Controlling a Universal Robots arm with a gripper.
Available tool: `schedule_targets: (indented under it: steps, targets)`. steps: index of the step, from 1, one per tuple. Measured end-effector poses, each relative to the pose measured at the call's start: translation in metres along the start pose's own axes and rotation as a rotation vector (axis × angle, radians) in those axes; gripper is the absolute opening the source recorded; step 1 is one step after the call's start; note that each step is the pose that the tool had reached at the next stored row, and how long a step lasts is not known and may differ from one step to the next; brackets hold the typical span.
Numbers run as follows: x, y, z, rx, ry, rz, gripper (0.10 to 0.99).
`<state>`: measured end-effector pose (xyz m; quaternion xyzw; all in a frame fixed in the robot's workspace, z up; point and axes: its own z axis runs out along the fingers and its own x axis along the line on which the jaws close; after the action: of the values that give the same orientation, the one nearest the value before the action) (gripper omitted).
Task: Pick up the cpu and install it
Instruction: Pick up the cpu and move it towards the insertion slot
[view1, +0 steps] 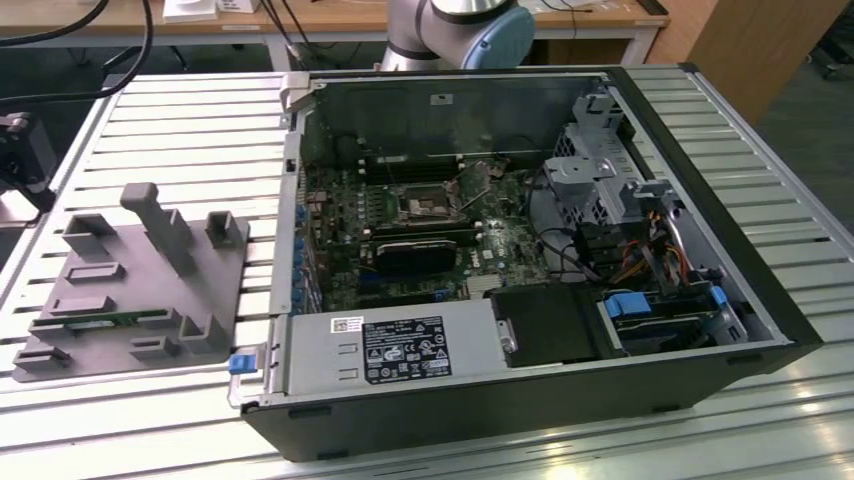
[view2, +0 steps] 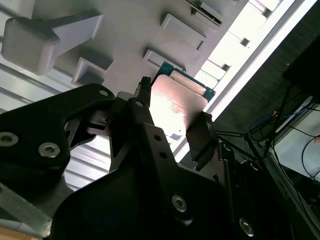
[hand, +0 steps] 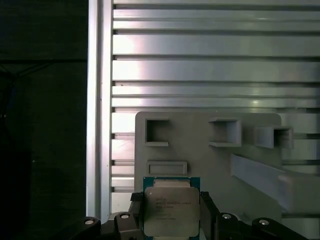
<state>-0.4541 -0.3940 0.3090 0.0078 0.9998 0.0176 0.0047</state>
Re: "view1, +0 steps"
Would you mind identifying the thin metal locking lever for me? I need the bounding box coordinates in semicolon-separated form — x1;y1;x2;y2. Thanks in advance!
464;172;501;211

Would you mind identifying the CPU socket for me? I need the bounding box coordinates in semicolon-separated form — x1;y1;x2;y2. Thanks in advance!
397;183;468;222

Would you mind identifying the silver metal drive cage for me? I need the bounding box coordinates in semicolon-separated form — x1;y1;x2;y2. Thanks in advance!
541;79;690;227

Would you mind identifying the metal socket cover frame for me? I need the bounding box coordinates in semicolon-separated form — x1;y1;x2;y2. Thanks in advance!
450;159;497;211

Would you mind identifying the black open PC case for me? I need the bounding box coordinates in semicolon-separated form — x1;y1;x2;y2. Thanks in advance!
238;62;827;462

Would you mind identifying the blue case latch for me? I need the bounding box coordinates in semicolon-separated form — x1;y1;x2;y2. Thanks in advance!
226;352;259;377

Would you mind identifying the white cardboard box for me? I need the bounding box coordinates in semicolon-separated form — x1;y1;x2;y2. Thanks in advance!
162;0;222;25

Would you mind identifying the black looped wire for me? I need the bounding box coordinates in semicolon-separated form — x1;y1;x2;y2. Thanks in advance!
532;225;606;284

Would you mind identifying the hard disk in blue carrier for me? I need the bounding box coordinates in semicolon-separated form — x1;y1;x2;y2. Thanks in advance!
598;291;717;352

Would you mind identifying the black chair base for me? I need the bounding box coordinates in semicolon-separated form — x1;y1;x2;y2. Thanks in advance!
66;44;194;72

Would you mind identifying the thin cable with grey plug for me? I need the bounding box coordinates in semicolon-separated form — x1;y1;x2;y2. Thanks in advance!
258;0;317;59

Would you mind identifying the wooden cabinet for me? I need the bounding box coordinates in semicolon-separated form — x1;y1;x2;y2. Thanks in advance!
645;0;854;127

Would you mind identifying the wooden desk white frame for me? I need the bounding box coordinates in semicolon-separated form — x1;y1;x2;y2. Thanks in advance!
0;0;673;71

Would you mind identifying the green RAM stick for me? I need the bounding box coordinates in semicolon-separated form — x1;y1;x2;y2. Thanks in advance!
63;311;170;332

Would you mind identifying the black plastic shroud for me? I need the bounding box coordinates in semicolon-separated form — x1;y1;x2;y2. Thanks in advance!
490;284;628;370

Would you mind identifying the green motherboard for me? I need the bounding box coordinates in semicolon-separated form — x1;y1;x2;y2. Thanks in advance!
297;159;582;311

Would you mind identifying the orange and yellow wire bundle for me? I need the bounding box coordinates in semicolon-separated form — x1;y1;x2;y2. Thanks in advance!
618;238;690;282

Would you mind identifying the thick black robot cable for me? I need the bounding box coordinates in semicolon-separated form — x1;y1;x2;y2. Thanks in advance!
0;0;113;49
0;0;157;105

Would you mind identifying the grey plastic parts rack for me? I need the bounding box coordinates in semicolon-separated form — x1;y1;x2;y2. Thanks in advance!
11;182;254;385

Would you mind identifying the black RAM slot bank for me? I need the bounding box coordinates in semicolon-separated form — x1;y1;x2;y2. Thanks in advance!
364;152;469;184
370;222;474;244

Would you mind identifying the black graphics card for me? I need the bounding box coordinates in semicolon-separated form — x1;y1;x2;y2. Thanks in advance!
372;239;461;274

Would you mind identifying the grey power supply with label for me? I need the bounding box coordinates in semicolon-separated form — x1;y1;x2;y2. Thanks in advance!
283;299;501;397

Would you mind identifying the black wheeled chair foot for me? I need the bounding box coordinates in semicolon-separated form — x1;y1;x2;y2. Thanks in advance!
809;28;854;82

